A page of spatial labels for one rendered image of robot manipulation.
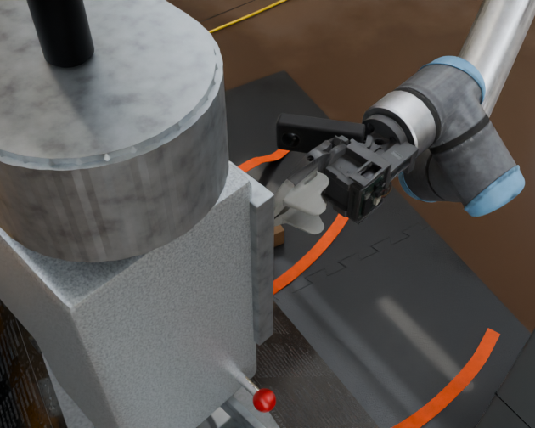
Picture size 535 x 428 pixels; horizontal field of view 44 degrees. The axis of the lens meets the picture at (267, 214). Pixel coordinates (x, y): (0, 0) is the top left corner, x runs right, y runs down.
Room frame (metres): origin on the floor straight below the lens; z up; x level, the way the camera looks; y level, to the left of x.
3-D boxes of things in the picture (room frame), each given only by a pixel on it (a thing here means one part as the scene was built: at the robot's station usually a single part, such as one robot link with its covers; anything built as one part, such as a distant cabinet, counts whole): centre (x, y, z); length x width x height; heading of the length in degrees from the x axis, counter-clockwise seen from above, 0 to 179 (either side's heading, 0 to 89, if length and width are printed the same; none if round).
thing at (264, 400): (0.40, 0.02, 1.22); 0.08 x 0.03 x 0.03; 45
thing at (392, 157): (0.59, -0.12, 1.47); 0.12 x 0.09 x 0.08; 136
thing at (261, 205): (0.47, 0.03, 1.42); 0.08 x 0.03 x 0.28; 45
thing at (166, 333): (0.50, 0.22, 1.37); 0.36 x 0.22 x 0.45; 45
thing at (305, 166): (0.56, -0.06, 1.49); 0.09 x 0.02 x 0.05; 136
